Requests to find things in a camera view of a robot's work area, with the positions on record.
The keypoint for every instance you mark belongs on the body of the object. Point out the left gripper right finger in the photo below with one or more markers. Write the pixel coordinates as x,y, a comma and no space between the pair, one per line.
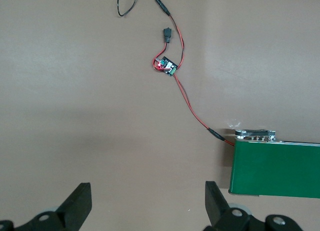
225,222

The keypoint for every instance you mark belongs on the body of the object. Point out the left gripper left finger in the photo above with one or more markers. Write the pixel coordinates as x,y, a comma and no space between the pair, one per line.
62,219

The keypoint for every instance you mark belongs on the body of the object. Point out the green conveyor belt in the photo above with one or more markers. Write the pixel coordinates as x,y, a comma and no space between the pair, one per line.
275,168

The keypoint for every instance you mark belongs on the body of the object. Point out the clear tape piece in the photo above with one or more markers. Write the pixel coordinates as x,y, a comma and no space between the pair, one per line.
233,123

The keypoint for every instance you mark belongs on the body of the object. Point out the small controller circuit board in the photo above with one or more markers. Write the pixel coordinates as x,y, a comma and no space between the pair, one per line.
167,66

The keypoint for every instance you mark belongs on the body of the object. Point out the black inline switch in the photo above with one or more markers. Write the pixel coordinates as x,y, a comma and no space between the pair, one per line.
167,35

